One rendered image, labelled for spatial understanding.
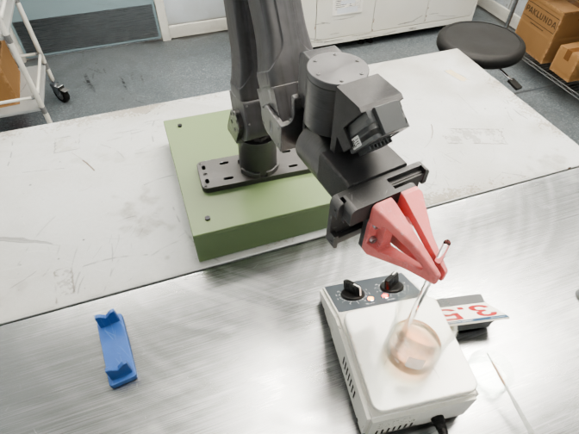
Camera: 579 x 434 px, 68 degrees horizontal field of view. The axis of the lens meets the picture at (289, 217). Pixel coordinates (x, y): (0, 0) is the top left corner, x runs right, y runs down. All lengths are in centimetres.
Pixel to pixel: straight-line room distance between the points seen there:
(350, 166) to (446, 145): 55
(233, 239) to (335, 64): 35
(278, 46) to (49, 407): 51
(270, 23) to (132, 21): 291
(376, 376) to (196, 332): 26
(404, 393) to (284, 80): 36
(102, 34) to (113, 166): 256
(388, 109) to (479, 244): 45
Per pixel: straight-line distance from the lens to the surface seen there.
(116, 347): 64
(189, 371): 61
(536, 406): 66
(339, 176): 40
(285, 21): 50
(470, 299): 70
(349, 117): 37
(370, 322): 54
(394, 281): 61
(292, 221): 68
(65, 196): 87
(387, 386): 51
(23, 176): 96
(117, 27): 340
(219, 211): 68
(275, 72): 49
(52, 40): 345
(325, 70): 41
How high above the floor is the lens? 145
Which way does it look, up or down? 48 degrees down
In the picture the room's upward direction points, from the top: straight up
